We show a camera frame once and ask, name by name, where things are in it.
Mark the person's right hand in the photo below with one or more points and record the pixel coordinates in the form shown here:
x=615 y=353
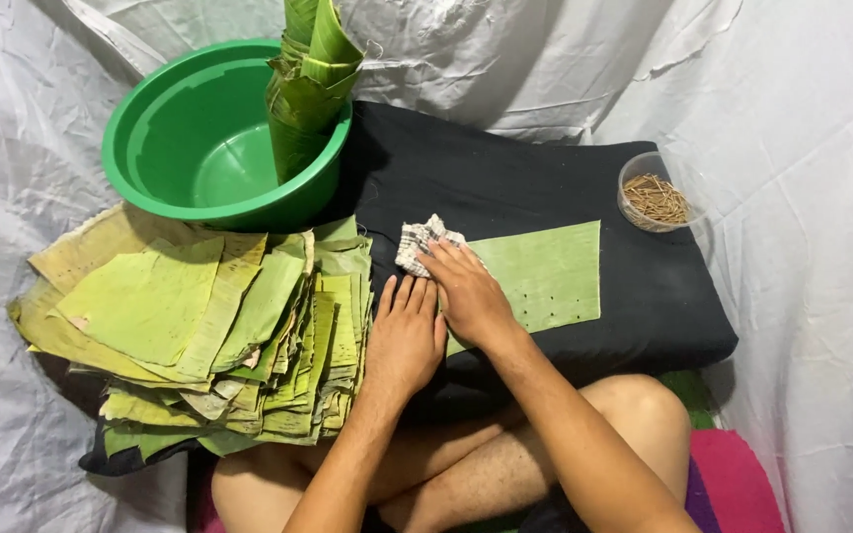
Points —
x=471 y=296

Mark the person's left hand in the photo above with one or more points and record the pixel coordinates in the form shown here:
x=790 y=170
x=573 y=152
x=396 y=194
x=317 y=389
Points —
x=403 y=348

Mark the person's right fingers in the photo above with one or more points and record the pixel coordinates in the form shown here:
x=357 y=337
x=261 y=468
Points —
x=447 y=260

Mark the checked white cloth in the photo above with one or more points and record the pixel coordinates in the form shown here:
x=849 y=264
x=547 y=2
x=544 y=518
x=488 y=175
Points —
x=417 y=238

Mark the green banana leaf sheet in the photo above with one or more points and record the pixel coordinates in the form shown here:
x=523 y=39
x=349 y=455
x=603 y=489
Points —
x=545 y=274

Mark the black cushion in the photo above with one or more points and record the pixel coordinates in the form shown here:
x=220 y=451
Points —
x=604 y=222

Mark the heap of wooden sticks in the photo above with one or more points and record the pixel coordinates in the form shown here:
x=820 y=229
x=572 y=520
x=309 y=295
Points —
x=654 y=200

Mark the clear plastic cup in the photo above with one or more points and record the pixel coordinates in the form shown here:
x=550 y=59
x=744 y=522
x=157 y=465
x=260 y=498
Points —
x=656 y=194

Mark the rolled banana leaf bundle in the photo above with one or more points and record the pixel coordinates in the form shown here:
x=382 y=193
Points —
x=308 y=81

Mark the pile of cut banana leaves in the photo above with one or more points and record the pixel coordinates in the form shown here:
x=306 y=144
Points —
x=197 y=326

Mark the green plastic basin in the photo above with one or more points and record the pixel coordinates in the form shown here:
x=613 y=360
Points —
x=204 y=155

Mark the white plastic sheet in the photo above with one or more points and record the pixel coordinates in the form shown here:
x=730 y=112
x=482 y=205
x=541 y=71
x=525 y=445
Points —
x=804 y=222

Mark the pink cloth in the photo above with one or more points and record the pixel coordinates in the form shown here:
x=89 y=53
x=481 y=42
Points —
x=734 y=485

